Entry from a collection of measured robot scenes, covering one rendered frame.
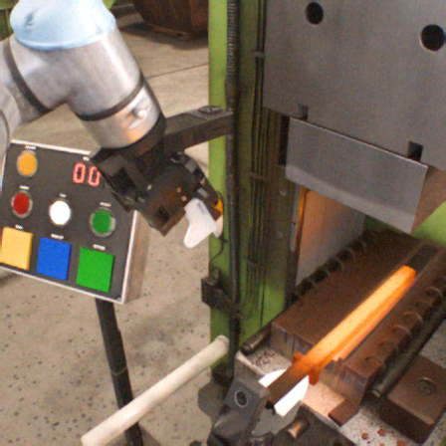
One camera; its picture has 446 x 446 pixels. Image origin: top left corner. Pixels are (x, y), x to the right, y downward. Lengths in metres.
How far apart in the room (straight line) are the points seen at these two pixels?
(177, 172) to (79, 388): 1.63
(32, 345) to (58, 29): 1.97
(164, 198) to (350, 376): 0.46
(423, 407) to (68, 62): 0.68
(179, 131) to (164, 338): 1.73
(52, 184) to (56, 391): 1.22
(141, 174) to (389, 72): 0.29
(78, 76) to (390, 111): 0.35
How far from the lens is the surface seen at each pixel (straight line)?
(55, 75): 0.42
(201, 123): 0.53
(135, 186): 0.52
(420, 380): 0.85
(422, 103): 0.56
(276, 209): 0.95
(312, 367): 0.75
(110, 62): 0.42
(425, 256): 1.10
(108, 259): 0.94
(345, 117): 0.61
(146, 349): 2.15
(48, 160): 1.03
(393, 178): 0.60
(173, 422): 1.92
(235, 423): 0.64
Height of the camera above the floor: 1.60
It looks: 34 degrees down
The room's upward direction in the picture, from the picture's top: straight up
